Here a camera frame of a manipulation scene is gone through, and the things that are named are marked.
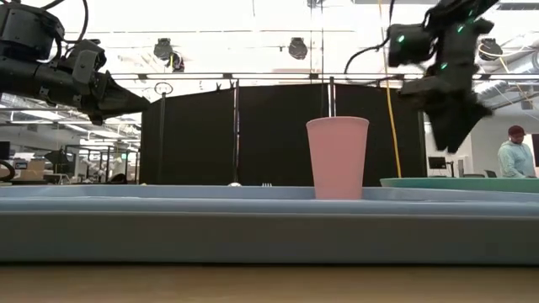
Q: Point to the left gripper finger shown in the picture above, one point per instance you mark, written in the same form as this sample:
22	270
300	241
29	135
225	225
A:
122	99
111	117

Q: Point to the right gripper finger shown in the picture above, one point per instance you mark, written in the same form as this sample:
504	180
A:
471	118
445	130

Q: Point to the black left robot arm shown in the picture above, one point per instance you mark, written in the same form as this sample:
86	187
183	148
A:
25	29

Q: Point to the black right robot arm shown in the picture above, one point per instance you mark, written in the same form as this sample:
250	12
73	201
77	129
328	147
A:
410	46

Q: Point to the blue plastic tray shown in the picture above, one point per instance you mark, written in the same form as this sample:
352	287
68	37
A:
168	235

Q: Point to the black computer monitor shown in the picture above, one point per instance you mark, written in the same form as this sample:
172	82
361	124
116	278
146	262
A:
437	163

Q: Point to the black ceiling spotlight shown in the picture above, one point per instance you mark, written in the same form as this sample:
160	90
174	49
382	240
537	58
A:
298	48
163	48
490	49

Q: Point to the round sign on pole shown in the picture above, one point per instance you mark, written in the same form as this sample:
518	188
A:
161	126

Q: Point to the person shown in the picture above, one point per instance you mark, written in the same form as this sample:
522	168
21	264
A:
514	160

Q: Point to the brown cardboard box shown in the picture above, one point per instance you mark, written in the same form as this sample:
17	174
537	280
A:
31	170

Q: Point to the pink plastic cup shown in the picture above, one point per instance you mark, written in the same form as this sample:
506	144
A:
337	160

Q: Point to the black partition screen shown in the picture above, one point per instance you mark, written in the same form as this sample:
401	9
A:
278	139

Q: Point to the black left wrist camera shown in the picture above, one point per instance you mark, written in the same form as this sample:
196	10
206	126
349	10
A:
84	59

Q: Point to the grey horizontal rail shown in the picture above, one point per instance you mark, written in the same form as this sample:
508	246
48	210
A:
189	76

